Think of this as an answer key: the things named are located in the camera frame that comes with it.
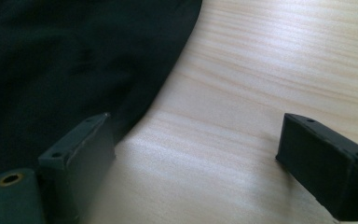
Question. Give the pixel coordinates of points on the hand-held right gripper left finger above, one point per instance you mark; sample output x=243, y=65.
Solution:
x=84, y=161

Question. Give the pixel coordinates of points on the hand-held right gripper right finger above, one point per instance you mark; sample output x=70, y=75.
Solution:
x=320, y=165

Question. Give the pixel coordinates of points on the black fabric garment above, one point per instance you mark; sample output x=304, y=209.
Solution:
x=59, y=56

